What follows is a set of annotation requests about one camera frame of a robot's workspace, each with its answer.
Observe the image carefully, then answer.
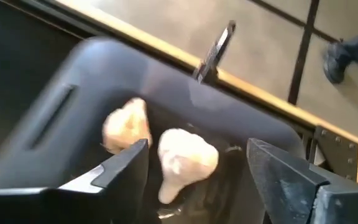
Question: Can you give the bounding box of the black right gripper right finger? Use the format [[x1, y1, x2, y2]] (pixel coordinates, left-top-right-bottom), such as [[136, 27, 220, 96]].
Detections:
[[246, 138, 358, 224]]

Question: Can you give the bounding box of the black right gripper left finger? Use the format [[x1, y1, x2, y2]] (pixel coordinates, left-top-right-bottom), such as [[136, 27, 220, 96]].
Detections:
[[0, 139, 160, 224]]

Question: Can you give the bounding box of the white toy garlic bulb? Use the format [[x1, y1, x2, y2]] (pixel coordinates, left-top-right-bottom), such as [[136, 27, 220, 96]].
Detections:
[[101, 97, 154, 155], [157, 128, 220, 205]]

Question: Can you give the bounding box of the person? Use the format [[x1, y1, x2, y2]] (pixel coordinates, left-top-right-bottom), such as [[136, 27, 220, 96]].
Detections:
[[323, 26, 358, 85]]

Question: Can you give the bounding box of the grey plastic basket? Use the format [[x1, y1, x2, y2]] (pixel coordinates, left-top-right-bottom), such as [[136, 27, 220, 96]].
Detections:
[[0, 35, 307, 224]]

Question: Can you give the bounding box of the black table clamp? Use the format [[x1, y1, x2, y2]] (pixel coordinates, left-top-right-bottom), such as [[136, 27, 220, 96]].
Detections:
[[192, 20, 237, 85]]

